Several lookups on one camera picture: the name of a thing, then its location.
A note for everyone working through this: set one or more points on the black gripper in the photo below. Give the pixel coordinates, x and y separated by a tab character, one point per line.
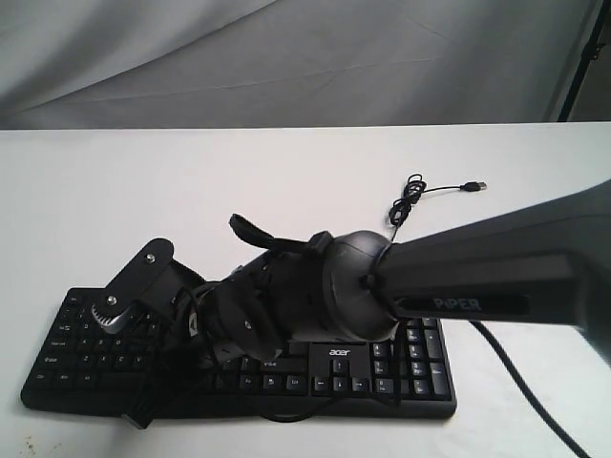
212	322

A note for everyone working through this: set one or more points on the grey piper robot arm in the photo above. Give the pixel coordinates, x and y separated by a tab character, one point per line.
548	263

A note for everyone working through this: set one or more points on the black acer keyboard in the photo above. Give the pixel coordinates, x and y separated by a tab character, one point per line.
83	371

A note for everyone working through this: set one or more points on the grey backdrop cloth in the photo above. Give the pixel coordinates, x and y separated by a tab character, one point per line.
256	64

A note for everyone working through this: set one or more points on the black stand pole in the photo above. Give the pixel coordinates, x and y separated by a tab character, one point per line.
590	52

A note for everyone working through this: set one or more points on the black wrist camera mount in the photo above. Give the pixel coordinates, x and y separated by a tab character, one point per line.
150	282

